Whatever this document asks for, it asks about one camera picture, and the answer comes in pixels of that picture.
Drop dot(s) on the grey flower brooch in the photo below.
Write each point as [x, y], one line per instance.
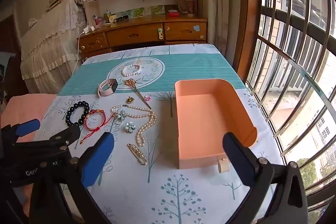
[129, 127]
[121, 115]

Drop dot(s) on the small gold brooch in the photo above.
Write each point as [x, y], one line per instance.
[130, 100]

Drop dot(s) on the clear storage jar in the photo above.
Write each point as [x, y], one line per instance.
[191, 6]

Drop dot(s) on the blue sticky note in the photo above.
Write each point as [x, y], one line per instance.
[196, 28]

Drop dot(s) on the gold hair stick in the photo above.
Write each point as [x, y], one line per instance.
[129, 82]

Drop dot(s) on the wooden desk with drawers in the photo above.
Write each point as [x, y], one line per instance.
[136, 35]

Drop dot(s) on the orange drawer box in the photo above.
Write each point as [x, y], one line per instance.
[204, 119]

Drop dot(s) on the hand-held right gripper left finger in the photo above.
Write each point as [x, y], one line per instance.
[99, 155]

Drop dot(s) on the tree print tablecloth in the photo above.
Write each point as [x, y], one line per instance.
[183, 187]

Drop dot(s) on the pink smartwatch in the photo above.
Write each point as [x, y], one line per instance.
[111, 85]

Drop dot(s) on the red small box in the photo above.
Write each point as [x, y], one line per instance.
[173, 14]

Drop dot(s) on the pink blanket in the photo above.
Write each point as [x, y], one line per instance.
[23, 108]

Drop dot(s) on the beige curtain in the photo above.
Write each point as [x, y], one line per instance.
[215, 3]

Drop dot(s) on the metal window grille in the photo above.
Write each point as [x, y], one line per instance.
[283, 16]

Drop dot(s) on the white charger plug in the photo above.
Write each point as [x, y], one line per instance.
[89, 29]

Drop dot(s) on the lace covered furniture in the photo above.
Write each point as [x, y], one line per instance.
[47, 43]

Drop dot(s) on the gold rhinestone pin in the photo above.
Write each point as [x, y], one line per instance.
[136, 151]

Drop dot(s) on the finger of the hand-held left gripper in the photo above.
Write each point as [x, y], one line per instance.
[27, 127]
[65, 134]

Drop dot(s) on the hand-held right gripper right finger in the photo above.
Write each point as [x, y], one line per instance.
[236, 158]

